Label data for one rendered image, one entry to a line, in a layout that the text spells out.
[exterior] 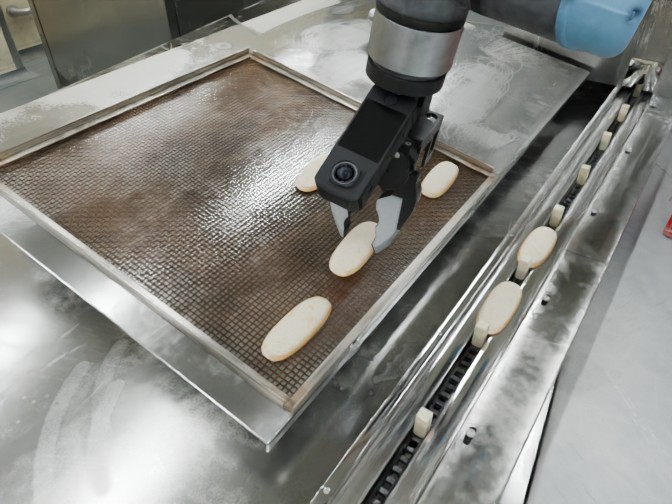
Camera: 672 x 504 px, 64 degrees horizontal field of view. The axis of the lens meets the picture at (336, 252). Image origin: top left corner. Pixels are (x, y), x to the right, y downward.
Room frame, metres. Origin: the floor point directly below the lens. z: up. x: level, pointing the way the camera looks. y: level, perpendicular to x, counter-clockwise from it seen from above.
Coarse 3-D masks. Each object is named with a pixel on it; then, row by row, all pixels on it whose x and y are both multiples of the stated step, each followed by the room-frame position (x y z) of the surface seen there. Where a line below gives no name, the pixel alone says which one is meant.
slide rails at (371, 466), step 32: (640, 96) 1.07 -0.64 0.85; (608, 128) 0.93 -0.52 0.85; (576, 160) 0.81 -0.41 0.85; (608, 160) 0.81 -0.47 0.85; (544, 224) 0.63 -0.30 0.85; (512, 256) 0.55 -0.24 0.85; (512, 320) 0.44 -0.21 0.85; (448, 352) 0.39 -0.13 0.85; (480, 352) 0.39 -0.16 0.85; (416, 384) 0.35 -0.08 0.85; (480, 384) 0.35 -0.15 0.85; (448, 416) 0.31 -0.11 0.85; (384, 448) 0.27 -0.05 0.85; (352, 480) 0.24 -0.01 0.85; (416, 480) 0.24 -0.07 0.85
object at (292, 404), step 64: (64, 128) 0.67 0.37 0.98; (320, 128) 0.76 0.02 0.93; (0, 192) 0.53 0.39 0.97; (256, 192) 0.59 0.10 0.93; (192, 256) 0.47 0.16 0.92; (256, 256) 0.48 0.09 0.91; (320, 256) 0.49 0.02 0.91; (192, 320) 0.38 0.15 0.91; (256, 320) 0.39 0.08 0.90; (256, 384) 0.31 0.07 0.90
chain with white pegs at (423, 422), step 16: (624, 112) 0.98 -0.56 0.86; (608, 144) 0.88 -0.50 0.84; (592, 160) 0.83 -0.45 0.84; (576, 192) 0.73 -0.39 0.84; (560, 208) 0.64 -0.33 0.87; (528, 272) 0.53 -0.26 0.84; (480, 320) 0.42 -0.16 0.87; (480, 336) 0.40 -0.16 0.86; (464, 352) 0.40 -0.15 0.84; (448, 384) 0.35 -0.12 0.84; (448, 400) 0.33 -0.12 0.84; (416, 416) 0.29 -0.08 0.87; (432, 416) 0.30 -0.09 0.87; (416, 432) 0.29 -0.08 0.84; (416, 448) 0.28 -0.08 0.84; (384, 480) 0.25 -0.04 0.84; (384, 496) 0.23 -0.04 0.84
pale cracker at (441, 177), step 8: (440, 168) 0.68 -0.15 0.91; (448, 168) 0.68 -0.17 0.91; (456, 168) 0.69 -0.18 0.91; (432, 176) 0.66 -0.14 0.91; (440, 176) 0.66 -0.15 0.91; (448, 176) 0.67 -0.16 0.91; (456, 176) 0.68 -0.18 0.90; (424, 184) 0.64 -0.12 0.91; (432, 184) 0.64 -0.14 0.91; (440, 184) 0.65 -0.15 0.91; (448, 184) 0.65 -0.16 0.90; (424, 192) 0.63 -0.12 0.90; (432, 192) 0.63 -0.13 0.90; (440, 192) 0.63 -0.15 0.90
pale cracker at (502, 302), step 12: (504, 288) 0.48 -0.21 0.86; (516, 288) 0.48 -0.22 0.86; (492, 300) 0.46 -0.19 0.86; (504, 300) 0.46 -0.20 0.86; (516, 300) 0.46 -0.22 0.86; (480, 312) 0.44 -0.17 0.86; (492, 312) 0.44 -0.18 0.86; (504, 312) 0.44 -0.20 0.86; (492, 324) 0.42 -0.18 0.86; (504, 324) 0.43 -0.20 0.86
